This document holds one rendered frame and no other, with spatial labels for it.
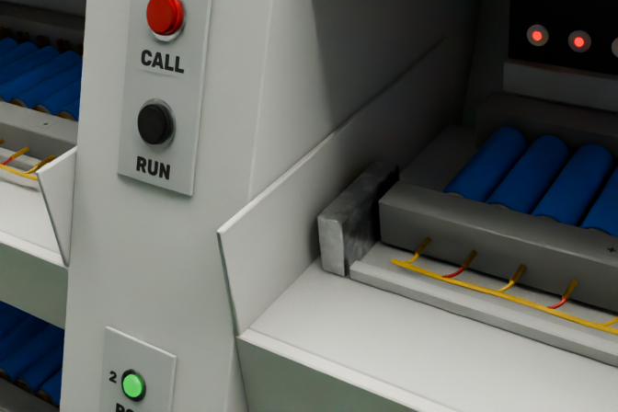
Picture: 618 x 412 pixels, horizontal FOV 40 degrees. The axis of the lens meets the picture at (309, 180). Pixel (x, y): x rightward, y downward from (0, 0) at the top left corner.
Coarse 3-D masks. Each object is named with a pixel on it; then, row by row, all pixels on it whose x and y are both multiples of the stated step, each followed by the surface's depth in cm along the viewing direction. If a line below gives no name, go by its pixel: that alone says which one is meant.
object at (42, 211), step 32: (32, 0) 61; (64, 0) 59; (64, 160) 36; (0, 192) 44; (32, 192) 44; (64, 192) 37; (0, 224) 41; (32, 224) 41; (64, 224) 37; (0, 256) 41; (32, 256) 39; (64, 256) 37; (0, 288) 43; (32, 288) 41; (64, 288) 39; (64, 320) 40
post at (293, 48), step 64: (128, 0) 34; (256, 0) 30; (320, 0) 33; (384, 0) 37; (448, 0) 43; (256, 64) 31; (320, 64) 34; (384, 64) 38; (256, 128) 31; (320, 128) 35; (128, 192) 35; (256, 192) 32; (128, 256) 36; (192, 256) 34; (128, 320) 36; (192, 320) 34; (64, 384) 39; (192, 384) 34
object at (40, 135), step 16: (0, 112) 46; (16, 112) 46; (32, 112) 46; (0, 128) 46; (16, 128) 45; (32, 128) 44; (48, 128) 44; (64, 128) 44; (0, 144) 47; (16, 144) 46; (32, 144) 45; (48, 144) 44; (64, 144) 43; (48, 160) 44; (32, 176) 43
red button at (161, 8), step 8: (152, 0) 32; (160, 0) 32; (168, 0) 32; (176, 0) 32; (152, 8) 32; (160, 8) 32; (168, 8) 32; (176, 8) 32; (152, 16) 32; (160, 16) 32; (168, 16) 32; (176, 16) 32; (152, 24) 32; (160, 24) 32; (168, 24) 32; (176, 24) 32; (160, 32) 32; (168, 32) 32
